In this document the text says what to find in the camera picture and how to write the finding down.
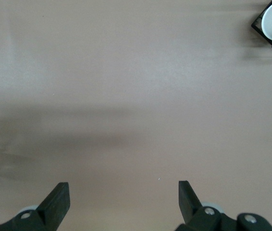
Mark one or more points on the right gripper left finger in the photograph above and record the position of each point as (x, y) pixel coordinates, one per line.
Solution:
(52, 209)

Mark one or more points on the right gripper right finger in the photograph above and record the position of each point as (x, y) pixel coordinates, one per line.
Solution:
(191, 211)

